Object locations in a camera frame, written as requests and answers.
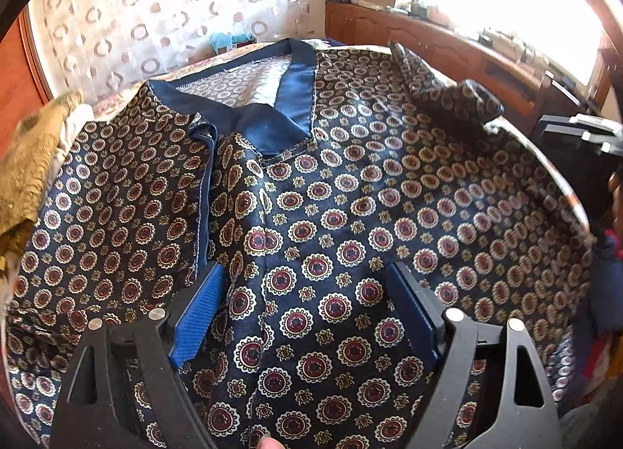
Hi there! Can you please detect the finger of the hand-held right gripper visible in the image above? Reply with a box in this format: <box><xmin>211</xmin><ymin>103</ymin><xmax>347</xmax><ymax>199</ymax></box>
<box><xmin>537</xmin><ymin>113</ymin><xmax>623</xmax><ymax>158</ymax></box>

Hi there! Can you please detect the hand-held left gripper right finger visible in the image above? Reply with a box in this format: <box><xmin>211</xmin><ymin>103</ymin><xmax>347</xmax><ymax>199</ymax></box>
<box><xmin>387</xmin><ymin>261</ymin><xmax>560</xmax><ymax>449</ymax></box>

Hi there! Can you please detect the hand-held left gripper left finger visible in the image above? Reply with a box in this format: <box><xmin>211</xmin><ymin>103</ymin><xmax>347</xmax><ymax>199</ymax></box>
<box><xmin>49</xmin><ymin>261</ymin><xmax>229</xmax><ymax>449</ymax></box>

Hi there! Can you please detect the navy medallion print shirt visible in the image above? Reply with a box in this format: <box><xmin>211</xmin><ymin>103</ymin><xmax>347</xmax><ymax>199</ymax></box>
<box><xmin>5</xmin><ymin>38</ymin><xmax>595</xmax><ymax>449</ymax></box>

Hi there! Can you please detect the blue bed cover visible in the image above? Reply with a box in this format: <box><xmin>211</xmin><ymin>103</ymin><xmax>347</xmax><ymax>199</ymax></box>
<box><xmin>591</xmin><ymin>230</ymin><xmax>623</xmax><ymax>338</ymax></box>

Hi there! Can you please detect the pile of small dresser things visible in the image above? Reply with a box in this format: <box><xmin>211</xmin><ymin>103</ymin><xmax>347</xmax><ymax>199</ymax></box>
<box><xmin>474</xmin><ymin>26</ymin><xmax>541</xmax><ymax>63</ymax></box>

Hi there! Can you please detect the red cloth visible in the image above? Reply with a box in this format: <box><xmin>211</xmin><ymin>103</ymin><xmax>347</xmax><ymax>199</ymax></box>
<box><xmin>581</xmin><ymin>332</ymin><xmax>623</xmax><ymax>411</ymax></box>

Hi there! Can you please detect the wooden dresser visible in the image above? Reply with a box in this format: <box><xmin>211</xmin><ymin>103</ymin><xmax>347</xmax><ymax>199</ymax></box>
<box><xmin>324</xmin><ymin>0</ymin><xmax>614</xmax><ymax>124</ymax></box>

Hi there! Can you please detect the gold patterned cloth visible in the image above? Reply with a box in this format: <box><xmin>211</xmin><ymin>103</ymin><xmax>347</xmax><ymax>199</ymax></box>
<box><xmin>0</xmin><ymin>89</ymin><xmax>98</xmax><ymax>275</ymax></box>

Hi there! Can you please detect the floral bedsheet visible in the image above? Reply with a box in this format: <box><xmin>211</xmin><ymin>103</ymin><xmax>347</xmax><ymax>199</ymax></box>
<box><xmin>90</xmin><ymin>47</ymin><xmax>293</xmax><ymax>112</ymax></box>

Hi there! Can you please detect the turquoise object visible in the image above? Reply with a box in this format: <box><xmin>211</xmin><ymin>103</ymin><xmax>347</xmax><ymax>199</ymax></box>
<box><xmin>209</xmin><ymin>32</ymin><xmax>255</xmax><ymax>49</ymax></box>

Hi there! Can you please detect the white curtain with circles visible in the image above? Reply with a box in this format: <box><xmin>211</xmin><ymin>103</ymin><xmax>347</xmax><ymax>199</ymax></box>
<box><xmin>29</xmin><ymin>0</ymin><xmax>341</xmax><ymax>90</ymax></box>

